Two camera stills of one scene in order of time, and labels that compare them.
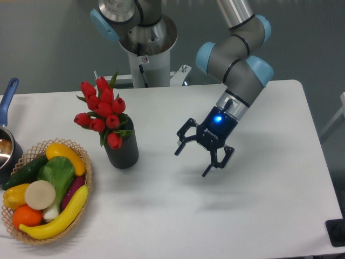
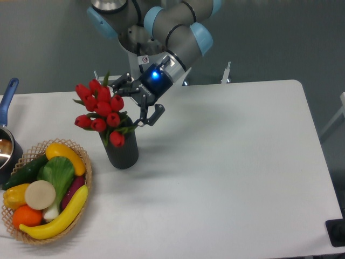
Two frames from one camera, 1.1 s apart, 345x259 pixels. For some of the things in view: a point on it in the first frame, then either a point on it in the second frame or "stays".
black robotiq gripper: (213, 133) to (152, 83)
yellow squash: (56, 149) stays
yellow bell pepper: (14, 197) stays
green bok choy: (59, 171) stays
